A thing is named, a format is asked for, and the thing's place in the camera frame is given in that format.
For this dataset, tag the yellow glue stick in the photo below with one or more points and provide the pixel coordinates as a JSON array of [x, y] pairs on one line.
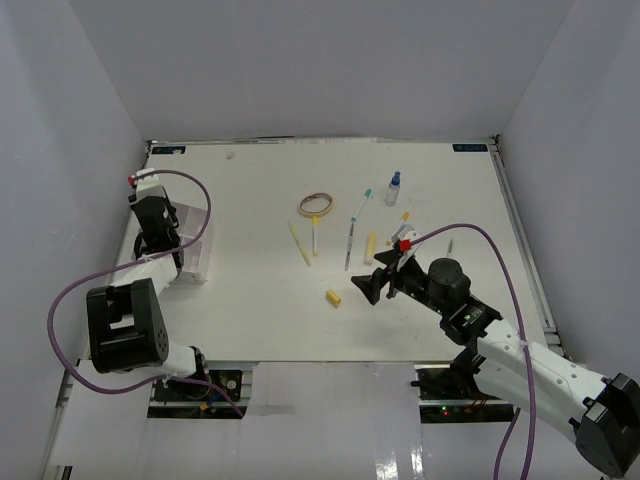
[[370, 247]]

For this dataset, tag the white pen yellow cap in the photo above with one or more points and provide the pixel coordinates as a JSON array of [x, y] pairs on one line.
[[315, 222]]

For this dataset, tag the small yellow cylinder eraser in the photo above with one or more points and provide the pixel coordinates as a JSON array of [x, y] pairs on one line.
[[333, 298]]

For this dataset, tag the white compartment organizer box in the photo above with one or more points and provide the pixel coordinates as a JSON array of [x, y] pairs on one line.
[[197, 257]]

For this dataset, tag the grey silver pen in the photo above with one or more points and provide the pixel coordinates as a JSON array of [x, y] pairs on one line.
[[349, 245]]

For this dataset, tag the clear spray bottle blue cap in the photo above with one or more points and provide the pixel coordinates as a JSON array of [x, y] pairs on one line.
[[393, 189]]

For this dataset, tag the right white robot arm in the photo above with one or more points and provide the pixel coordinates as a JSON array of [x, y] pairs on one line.
[[598, 414]]

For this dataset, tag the yellow tape roll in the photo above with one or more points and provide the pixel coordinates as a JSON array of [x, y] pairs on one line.
[[317, 204]]

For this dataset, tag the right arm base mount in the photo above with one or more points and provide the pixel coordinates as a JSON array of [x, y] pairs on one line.
[[449, 396]]

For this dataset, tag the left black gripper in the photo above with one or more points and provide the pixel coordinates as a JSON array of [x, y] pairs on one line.
[[132, 206]]

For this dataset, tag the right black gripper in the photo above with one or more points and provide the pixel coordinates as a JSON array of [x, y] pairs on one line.
[[371, 285]]

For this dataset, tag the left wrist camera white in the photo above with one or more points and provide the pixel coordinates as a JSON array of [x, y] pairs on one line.
[[146, 183]]

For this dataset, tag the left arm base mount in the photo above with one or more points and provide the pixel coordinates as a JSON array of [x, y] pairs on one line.
[[224, 395]]

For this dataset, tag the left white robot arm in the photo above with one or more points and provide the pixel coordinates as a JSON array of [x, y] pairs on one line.
[[126, 326]]

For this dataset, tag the pale yellow pen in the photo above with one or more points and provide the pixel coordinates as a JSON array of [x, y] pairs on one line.
[[299, 244]]

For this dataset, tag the white pen teal cap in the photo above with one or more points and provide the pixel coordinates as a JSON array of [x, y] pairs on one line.
[[361, 205]]

